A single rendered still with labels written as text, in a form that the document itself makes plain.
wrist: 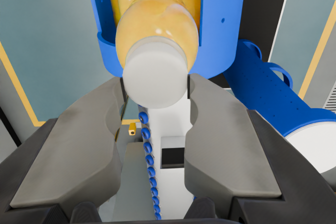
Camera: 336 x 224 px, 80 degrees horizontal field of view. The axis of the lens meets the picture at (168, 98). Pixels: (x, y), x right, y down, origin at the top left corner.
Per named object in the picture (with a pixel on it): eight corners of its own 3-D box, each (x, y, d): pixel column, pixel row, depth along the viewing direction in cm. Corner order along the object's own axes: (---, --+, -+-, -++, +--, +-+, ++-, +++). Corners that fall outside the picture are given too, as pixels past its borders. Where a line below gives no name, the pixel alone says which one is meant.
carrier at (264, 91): (243, 80, 156) (266, 47, 142) (313, 181, 83) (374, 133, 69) (211, 68, 151) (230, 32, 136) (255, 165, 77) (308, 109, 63)
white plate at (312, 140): (315, 183, 82) (313, 180, 83) (375, 136, 68) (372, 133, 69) (257, 168, 76) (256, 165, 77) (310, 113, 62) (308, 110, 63)
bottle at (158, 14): (179, 39, 31) (198, 114, 16) (133, 34, 30) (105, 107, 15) (187, -13, 27) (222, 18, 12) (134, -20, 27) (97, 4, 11)
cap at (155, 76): (181, 94, 15) (183, 109, 13) (126, 89, 14) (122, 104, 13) (190, 41, 13) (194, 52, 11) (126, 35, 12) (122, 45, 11)
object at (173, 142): (161, 141, 83) (160, 173, 70) (160, 134, 81) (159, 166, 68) (185, 140, 83) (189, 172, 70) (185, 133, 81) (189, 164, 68)
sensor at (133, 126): (131, 127, 83) (129, 136, 79) (130, 122, 81) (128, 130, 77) (150, 126, 83) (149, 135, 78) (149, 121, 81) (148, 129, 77)
